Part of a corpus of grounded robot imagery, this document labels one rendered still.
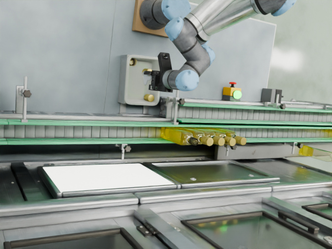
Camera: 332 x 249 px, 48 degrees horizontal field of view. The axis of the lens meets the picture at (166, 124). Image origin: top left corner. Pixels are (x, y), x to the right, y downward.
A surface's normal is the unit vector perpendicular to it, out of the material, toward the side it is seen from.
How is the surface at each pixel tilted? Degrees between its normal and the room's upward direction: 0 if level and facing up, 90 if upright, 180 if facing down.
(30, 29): 0
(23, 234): 90
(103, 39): 0
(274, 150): 0
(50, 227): 90
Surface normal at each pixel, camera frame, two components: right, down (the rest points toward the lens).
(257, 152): 0.47, 0.14
